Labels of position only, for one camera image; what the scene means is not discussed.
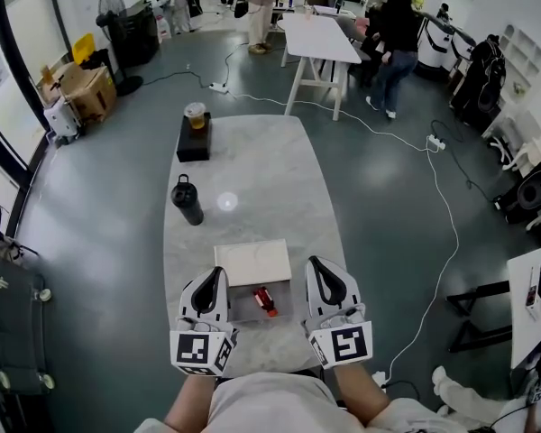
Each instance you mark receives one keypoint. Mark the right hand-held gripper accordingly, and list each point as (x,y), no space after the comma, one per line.
(349,343)

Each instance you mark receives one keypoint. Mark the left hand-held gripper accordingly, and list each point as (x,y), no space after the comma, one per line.
(198,349)

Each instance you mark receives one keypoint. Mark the small red bottle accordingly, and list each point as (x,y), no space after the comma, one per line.
(265,301)

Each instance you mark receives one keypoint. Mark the white box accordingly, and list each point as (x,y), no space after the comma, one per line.
(252,262)

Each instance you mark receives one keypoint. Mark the person's left forearm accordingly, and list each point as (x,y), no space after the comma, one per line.
(189,404)

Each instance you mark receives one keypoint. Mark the person's right forearm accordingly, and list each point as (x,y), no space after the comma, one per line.
(358,390)

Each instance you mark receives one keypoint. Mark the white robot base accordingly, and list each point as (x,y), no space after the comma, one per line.
(435,43)

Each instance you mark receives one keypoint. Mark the white power strip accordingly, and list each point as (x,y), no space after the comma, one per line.
(436,143)
(379,379)
(218,88)

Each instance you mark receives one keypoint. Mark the black water flask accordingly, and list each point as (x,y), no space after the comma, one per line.
(187,201)

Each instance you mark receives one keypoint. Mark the person's beige shirt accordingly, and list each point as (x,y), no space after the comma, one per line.
(275,404)

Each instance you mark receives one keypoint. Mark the black rectangular case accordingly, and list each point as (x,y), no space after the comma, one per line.
(194,144)

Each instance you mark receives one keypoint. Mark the plastic cup of drink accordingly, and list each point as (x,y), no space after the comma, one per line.
(195,114)

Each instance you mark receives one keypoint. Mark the black wheeled cart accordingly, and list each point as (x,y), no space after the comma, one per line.
(15,327)

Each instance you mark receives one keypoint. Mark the white side table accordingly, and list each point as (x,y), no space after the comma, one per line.
(525,314)

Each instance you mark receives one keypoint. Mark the black loudspeaker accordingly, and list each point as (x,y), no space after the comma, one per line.
(529,194)

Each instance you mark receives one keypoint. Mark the white small appliance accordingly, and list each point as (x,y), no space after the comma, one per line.
(61,117)

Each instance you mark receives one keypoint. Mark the white chair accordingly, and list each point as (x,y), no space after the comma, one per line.
(516,149)

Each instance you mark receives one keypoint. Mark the brown cardboard carton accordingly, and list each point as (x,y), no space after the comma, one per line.
(88,90)

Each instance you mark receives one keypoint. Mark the white trestle table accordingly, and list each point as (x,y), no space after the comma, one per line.
(318,36)

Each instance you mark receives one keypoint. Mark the black cabinet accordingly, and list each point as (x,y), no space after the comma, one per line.
(137,34)

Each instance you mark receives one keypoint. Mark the yellow plastic container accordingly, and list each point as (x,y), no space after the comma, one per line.
(83,48)

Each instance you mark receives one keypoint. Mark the black standing fan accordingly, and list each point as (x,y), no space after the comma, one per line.
(112,21)

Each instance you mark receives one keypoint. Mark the black curved pole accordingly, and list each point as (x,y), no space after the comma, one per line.
(11,48)

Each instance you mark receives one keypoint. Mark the white wall shelf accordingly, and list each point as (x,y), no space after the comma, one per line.
(525,59)

